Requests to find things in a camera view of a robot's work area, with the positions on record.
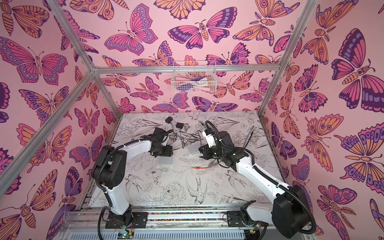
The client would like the grey slotted cable duct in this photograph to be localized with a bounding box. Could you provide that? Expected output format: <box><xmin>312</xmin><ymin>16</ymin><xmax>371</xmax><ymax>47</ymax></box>
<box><xmin>65</xmin><ymin>229</ymin><xmax>247</xmax><ymax>240</ymax></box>

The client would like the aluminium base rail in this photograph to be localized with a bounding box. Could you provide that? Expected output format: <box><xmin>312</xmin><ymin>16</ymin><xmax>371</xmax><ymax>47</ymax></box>
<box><xmin>59</xmin><ymin>204</ymin><xmax>265</xmax><ymax>240</ymax></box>

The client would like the black power adapter right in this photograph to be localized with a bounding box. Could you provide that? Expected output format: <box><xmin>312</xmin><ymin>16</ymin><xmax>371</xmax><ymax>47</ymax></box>
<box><xmin>176</xmin><ymin>123</ymin><xmax>185</xmax><ymax>129</ymax></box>

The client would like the wire basket on wall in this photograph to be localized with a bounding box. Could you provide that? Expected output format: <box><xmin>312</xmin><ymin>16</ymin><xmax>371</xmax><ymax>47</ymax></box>
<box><xmin>170</xmin><ymin>60</ymin><xmax>218</xmax><ymax>94</ymax></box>

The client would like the black power adapter left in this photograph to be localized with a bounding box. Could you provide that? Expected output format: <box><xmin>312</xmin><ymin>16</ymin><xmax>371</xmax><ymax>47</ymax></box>
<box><xmin>165</xmin><ymin>117</ymin><xmax>173</xmax><ymax>124</ymax></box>

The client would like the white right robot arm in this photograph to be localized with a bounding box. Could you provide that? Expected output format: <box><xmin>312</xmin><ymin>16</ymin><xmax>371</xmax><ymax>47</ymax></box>
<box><xmin>199</xmin><ymin>129</ymin><xmax>317</xmax><ymax>239</ymax></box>

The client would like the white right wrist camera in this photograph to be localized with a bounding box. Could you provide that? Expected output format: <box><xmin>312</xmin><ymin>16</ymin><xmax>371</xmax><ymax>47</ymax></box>
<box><xmin>202</xmin><ymin>128</ymin><xmax>217</xmax><ymax>148</ymax></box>

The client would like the black power adapter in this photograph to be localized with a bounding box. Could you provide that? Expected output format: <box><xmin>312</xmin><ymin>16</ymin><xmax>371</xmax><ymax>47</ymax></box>
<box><xmin>176</xmin><ymin>123</ymin><xmax>185</xmax><ymax>129</ymax></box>
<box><xmin>165</xmin><ymin>117</ymin><xmax>173</xmax><ymax>124</ymax></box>

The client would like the white network switch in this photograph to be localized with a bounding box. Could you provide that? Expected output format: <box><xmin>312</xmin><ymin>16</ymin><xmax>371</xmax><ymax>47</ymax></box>
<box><xmin>186</xmin><ymin>142</ymin><xmax>202</xmax><ymax>155</ymax></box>
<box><xmin>157</xmin><ymin>156</ymin><xmax>175</xmax><ymax>166</ymax></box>

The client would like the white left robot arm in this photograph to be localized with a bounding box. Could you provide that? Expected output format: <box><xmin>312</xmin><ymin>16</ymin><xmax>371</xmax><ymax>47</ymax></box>
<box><xmin>92</xmin><ymin>128</ymin><xmax>173</xmax><ymax>226</ymax></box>

